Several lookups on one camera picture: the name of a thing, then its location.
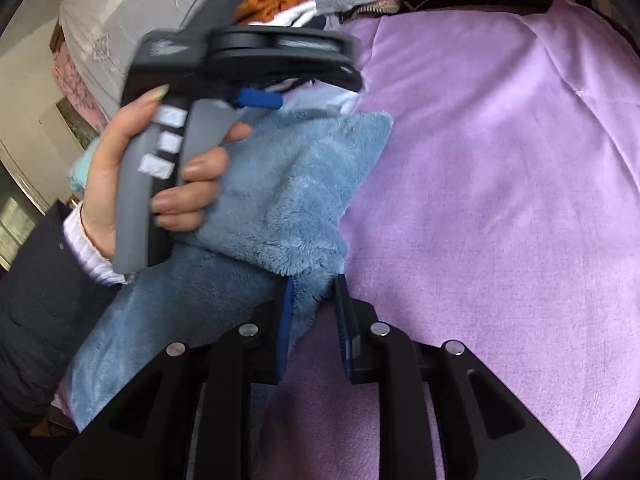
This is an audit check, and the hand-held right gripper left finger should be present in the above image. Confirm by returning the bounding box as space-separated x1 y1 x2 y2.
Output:
50 275 296 480

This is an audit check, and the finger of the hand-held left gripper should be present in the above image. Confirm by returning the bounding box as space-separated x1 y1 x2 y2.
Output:
231 73 364 111

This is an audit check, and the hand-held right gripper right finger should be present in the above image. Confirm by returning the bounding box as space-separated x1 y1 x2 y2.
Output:
334 274 583 480

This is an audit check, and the blue fleece garment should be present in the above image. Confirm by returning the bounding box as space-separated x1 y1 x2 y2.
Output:
65 109 396 433

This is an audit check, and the person's left forearm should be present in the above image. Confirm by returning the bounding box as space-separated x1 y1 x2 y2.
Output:
0 200 128 431

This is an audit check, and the person's left hand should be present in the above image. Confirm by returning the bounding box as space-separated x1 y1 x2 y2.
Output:
80 85 253 263

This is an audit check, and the orange folded garment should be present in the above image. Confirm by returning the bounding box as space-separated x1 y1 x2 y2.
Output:
234 0 315 26

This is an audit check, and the white folded garment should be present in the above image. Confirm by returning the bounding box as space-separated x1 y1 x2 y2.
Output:
247 0 321 28

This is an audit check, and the pink patterned cloth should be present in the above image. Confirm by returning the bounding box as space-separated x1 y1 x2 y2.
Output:
52 42 108 133

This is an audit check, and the floral folded quilt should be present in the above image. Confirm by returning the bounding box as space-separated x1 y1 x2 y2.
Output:
69 137 108 193

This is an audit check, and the purple printed bed sheet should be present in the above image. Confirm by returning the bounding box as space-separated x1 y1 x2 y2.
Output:
55 0 640 480

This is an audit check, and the white framed window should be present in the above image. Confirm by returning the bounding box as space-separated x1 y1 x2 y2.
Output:
0 195 38 271

